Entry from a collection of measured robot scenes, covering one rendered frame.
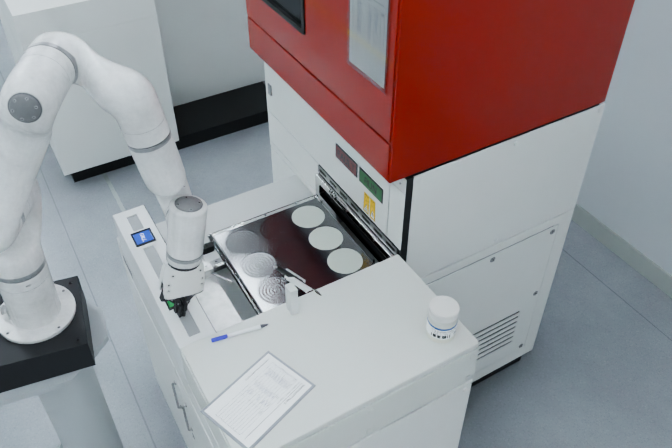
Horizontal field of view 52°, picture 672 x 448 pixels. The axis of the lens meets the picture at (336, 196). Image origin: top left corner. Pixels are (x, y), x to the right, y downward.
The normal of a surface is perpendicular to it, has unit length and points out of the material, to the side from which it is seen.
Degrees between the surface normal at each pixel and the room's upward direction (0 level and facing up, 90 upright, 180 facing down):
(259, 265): 0
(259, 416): 0
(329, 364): 0
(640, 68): 90
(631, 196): 90
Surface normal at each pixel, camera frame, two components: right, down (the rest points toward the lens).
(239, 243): 0.00, -0.76
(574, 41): 0.51, 0.55
